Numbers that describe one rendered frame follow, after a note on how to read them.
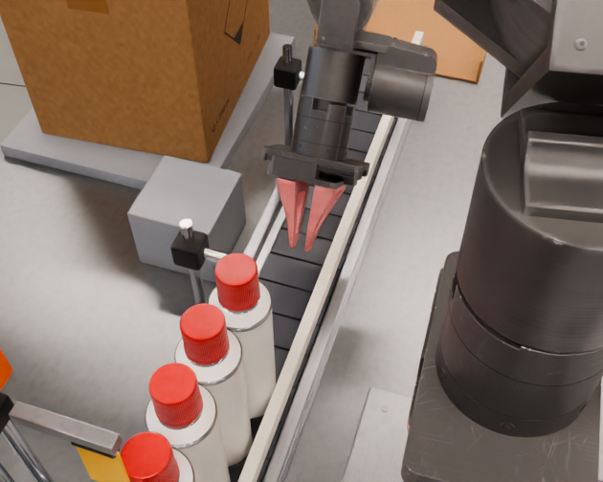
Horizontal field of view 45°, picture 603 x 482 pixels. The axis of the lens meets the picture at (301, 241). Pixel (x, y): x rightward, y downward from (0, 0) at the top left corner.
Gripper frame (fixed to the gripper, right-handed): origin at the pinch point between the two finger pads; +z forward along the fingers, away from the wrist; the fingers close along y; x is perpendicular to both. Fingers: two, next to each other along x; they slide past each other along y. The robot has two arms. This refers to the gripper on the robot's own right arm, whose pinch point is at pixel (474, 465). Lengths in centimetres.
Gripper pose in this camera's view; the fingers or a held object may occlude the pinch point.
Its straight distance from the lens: 37.1
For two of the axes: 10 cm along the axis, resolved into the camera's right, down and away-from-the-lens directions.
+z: 0.2, 6.4, 7.7
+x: -9.6, -2.0, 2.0
